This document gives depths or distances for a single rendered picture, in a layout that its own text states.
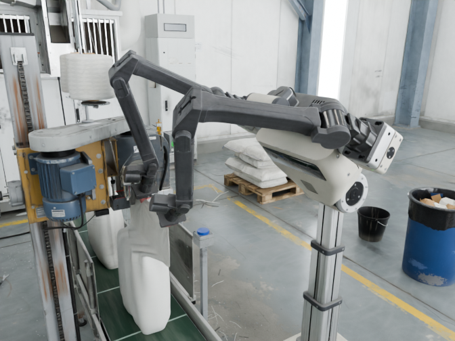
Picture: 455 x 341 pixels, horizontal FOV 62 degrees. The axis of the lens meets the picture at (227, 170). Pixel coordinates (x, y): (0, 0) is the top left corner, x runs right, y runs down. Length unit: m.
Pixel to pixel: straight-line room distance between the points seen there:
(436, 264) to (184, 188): 2.45
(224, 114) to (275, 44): 6.27
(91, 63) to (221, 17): 5.21
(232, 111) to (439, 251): 2.55
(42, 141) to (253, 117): 0.79
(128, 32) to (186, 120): 3.98
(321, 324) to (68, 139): 1.25
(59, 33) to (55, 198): 2.92
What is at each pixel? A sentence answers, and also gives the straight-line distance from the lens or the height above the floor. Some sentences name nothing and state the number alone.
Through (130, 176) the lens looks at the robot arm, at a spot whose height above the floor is 1.21.
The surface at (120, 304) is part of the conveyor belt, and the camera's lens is 2.26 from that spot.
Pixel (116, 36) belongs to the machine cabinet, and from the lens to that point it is 4.50.
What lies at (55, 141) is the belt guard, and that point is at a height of 1.40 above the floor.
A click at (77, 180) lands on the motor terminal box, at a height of 1.26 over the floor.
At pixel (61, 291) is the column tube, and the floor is 0.64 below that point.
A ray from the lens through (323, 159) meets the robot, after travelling 1.20.
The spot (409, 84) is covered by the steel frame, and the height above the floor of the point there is 0.99.
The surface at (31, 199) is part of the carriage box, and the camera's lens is 1.71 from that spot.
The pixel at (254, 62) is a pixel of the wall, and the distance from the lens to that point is 6.90.
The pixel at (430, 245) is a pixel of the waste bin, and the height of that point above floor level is 0.34.
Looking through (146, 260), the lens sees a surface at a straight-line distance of 1.79.
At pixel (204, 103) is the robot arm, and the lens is 0.90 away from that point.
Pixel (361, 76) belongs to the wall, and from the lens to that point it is 8.83.
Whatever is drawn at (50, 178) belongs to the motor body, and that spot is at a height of 1.26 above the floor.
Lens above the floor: 1.70
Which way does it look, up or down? 18 degrees down
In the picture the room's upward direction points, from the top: straight up
